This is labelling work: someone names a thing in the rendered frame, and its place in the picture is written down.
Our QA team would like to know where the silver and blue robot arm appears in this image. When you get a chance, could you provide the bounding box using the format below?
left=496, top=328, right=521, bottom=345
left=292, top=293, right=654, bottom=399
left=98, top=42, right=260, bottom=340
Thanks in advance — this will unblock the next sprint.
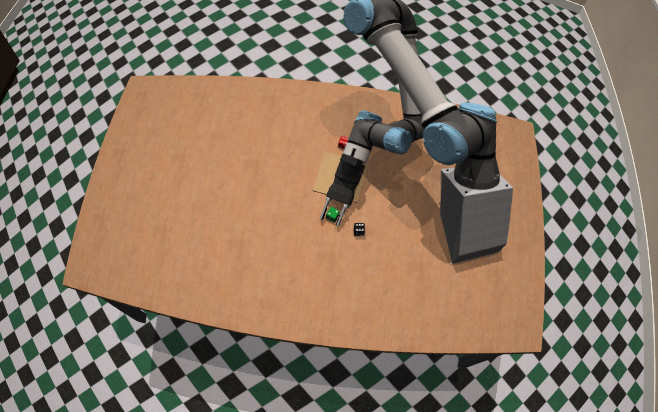
left=343, top=0, right=500, bottom=190

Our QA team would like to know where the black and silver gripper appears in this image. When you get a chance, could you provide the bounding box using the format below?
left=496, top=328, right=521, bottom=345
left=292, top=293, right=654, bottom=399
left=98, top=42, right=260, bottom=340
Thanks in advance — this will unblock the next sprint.
left=320, top=142, right=371, bottom=226

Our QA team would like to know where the black die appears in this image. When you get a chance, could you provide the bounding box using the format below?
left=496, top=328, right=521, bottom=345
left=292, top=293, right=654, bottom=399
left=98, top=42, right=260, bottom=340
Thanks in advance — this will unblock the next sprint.
left=354, top=223, right=365, bottom=236

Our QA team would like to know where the red die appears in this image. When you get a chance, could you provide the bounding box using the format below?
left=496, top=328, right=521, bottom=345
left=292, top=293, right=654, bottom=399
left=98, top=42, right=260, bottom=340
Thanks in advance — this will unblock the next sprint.
left=338, top=136, right=349, bottom=149

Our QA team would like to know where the tan square mat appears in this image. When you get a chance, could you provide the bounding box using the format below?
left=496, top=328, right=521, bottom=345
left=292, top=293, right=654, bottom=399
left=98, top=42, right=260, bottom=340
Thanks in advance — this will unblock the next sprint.
left=312, top=152, right=368, bottom=203

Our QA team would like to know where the green die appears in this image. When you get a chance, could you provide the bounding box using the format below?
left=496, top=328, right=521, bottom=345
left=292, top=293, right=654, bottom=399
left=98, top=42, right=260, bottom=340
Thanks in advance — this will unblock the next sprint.
left=326, top=207, right=340, bottom=222

